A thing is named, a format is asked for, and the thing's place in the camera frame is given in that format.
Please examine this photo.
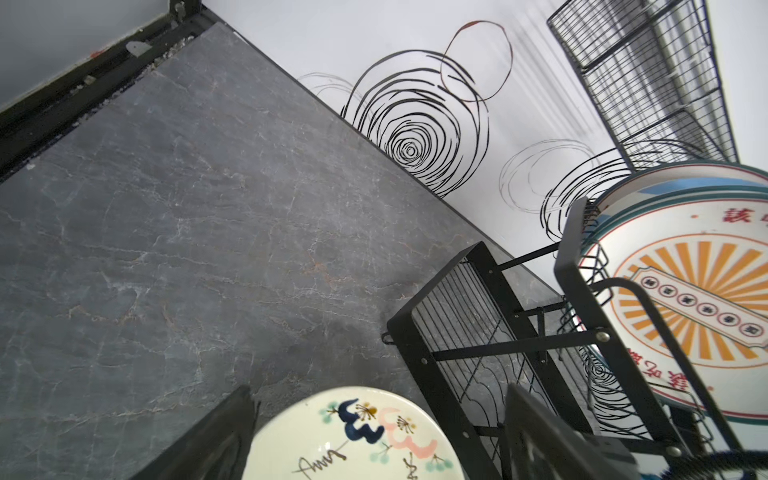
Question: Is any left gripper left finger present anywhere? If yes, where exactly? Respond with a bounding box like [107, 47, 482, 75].
[133, 385, 258, 479]

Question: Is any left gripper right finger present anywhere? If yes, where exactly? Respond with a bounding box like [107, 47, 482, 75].
[505, 384, 627, 479]

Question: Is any black wire dish rack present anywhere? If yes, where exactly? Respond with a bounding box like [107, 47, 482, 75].
[382, 199, 767, 479]

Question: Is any cream floral plate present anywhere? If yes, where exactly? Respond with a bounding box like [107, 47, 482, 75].
[242, 386, 466, 480]

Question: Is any orange sunburst plate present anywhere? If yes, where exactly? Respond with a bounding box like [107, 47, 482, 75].
[579, 189, 767, 424]

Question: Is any white plate black flower outline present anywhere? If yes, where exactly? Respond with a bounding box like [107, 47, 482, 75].
[584, 161, 767, 237]

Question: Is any black wire wall basket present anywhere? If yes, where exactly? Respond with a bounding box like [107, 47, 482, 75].
[547, 1, 740, 171]

